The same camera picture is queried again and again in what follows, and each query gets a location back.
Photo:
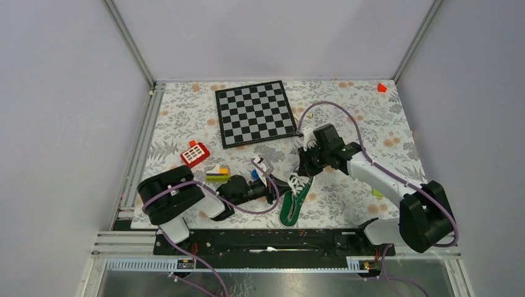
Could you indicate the black grey chessboard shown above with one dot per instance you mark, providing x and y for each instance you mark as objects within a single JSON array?
[{"x": 254, "y": 113}]

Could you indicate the stacked colourful toy bricks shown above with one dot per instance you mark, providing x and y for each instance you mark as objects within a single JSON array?
[{"x": 218, "y": 174}]

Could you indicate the red wedge block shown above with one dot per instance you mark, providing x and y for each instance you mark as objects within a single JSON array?
[{"x": 381, "y": 88}]

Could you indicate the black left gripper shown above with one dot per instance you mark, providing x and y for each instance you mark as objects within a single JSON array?
[{"x": 270, "y": 189}]

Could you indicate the green canvas sneaker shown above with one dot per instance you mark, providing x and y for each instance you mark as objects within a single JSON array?
[{"x": 294, "y": 199}]

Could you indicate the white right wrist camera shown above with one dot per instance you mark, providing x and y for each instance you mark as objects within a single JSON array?
[{"x": 309, "y": 139}]

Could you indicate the blue plastic cap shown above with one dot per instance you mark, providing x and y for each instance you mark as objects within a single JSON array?
[{"x": 254, "y": 175}]

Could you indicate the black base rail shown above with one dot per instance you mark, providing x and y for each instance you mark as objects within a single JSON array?
[{"x": 262, "y": 249}]

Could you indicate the lime green block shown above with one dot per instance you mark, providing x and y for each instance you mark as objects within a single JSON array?
[{"x": 377, "y": 193}]

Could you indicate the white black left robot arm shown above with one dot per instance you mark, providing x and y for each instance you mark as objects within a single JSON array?
[{"x": 168, "y": 195}]

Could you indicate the floral table mat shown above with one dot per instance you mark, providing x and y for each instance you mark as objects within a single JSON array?
[{"x": 354, "y": 107}]

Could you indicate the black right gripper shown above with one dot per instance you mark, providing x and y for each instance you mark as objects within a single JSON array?
[{"x": 306, "y": 169}]

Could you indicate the red toy brick window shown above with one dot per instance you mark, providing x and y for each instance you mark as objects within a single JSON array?
[{"x": 196, "y": 153}]

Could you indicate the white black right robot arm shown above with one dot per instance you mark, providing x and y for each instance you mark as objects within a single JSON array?
[{"x": 424, "y": 213}]

